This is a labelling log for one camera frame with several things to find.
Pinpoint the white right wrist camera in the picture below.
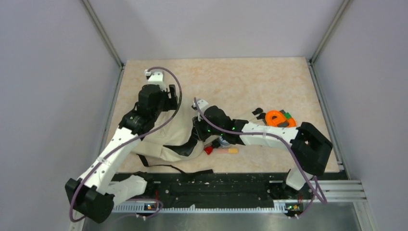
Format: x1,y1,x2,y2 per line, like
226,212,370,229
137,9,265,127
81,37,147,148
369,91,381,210
191,98,209,121

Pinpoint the cream canvas backpack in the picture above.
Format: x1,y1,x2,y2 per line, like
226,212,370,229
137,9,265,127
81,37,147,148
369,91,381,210
131,102,221,176

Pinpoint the aluminium frame rail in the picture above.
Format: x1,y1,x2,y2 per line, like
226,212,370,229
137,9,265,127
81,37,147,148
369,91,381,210
68,0,125,231

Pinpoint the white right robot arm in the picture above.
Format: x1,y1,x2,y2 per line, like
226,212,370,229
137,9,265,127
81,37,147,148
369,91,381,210
192,103,333,198

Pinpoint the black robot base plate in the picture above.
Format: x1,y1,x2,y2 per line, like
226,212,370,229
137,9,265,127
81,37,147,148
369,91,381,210
115,170,315,209

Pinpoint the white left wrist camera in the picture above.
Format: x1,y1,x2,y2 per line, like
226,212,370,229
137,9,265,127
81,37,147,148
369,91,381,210
144,69,167,91

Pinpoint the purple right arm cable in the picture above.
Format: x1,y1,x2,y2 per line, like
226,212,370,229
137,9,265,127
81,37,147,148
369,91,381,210
193,97,328,220

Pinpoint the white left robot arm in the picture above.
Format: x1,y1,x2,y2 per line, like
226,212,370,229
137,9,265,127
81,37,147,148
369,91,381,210
65,84,183,223

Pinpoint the red black glue bottle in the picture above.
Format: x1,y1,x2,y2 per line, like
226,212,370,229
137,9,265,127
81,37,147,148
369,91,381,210
204,146,220,155

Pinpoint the green toy brick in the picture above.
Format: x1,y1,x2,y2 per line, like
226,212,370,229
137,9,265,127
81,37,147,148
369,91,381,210
284,112,292,119

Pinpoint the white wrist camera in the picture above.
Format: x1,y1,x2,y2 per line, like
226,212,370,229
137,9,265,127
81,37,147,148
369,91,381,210
191,98,209,121
144,69,167,91

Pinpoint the orange pink highlighter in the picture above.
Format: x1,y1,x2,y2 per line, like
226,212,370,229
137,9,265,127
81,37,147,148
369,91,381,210
217,148,239,154

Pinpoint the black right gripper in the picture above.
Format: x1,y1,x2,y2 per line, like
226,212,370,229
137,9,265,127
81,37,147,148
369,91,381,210
190,113,224,141

